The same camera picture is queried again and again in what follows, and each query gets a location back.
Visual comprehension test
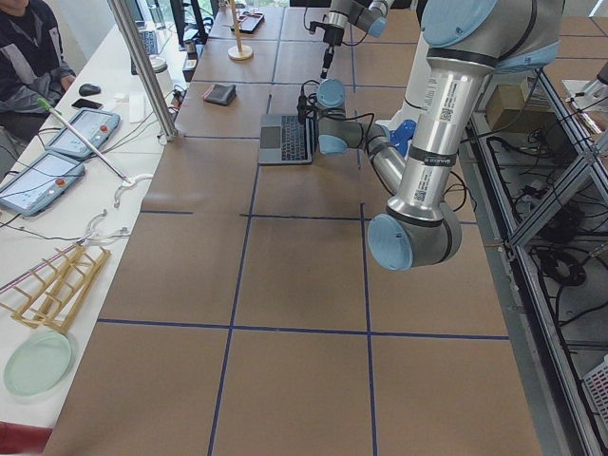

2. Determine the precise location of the grey laptop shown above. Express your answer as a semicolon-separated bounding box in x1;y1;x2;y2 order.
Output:
257;114;316;165

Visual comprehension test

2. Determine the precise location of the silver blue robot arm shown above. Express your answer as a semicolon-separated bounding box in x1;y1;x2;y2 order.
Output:
315;1;563;270

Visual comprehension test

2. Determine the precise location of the grey pink folded cloth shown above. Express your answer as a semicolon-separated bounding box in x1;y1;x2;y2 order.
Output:
202;84;237;106

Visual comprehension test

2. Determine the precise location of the wooden mug tree stand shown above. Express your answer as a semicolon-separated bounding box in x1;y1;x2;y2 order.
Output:
228;0;254;62

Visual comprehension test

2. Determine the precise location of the upper teach pendant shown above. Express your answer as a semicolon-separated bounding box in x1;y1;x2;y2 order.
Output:
45;108;121;161

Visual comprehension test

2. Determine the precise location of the teach pendant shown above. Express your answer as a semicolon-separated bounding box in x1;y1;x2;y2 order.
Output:
1;152;86;217
45;108;121;161

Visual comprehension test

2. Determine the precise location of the cardboard box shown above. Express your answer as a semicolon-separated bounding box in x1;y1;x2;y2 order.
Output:
485;85;549;133

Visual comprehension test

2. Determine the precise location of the black smartphone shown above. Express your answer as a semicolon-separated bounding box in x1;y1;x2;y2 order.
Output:
71;98;104;109

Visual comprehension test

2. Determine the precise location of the black computer mouse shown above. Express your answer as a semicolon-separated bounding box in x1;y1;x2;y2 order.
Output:
79;84;102;97

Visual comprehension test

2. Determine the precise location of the lower teach pendant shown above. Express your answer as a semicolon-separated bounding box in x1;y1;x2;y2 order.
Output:
1;152;86;217

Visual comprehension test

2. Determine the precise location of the wooden dish rack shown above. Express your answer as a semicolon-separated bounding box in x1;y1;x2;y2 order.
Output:
1;244;110;334

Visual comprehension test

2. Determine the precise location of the metal rod with green tip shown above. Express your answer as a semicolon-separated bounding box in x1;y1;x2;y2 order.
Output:
37;97;134;186

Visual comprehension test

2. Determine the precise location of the pale green plate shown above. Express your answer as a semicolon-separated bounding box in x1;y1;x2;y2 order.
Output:
4;332;72;397

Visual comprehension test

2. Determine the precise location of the seated person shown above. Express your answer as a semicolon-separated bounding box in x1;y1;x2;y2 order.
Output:
0;0;77;143

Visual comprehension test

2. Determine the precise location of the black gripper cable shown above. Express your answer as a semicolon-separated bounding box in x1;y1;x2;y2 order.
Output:
299;79;381;143

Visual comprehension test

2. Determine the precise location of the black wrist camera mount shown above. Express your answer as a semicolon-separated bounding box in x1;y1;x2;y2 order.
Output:
296;93;309;124

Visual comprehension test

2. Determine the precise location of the aluminium frame post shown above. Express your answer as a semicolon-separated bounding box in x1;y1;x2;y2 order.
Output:
108;0;178;142

